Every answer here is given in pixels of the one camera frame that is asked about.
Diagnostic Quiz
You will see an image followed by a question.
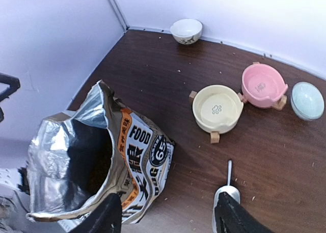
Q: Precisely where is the cream pet bowl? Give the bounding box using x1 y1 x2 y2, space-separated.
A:
189 85 244 144

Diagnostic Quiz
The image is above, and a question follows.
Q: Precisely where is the white patterned ceramic bowl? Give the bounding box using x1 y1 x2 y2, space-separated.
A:
170 18 203 45

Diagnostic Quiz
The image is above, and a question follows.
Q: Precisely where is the pet food bag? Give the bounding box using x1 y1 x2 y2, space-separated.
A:
27 81 175 224

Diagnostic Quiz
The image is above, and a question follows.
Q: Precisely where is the metal scoop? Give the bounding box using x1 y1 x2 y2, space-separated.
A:
212 160 240 233

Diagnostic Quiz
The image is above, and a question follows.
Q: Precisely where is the light blue ceramic bowl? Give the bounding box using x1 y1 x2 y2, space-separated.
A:
291 82 325 121

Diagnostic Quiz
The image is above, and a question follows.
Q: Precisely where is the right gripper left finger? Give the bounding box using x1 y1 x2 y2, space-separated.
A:
70 193 122 233

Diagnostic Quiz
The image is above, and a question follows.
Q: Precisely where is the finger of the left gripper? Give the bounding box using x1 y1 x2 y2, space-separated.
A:
0 73 20 102

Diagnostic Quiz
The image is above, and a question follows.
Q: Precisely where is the left aluminium frame post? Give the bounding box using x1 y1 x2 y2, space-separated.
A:
109 0 129 33

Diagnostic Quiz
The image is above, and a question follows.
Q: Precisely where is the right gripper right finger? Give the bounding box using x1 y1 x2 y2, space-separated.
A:
214 192 272 233

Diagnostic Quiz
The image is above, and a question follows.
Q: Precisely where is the pink pet bowl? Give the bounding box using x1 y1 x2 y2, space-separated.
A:
238 62 288 111

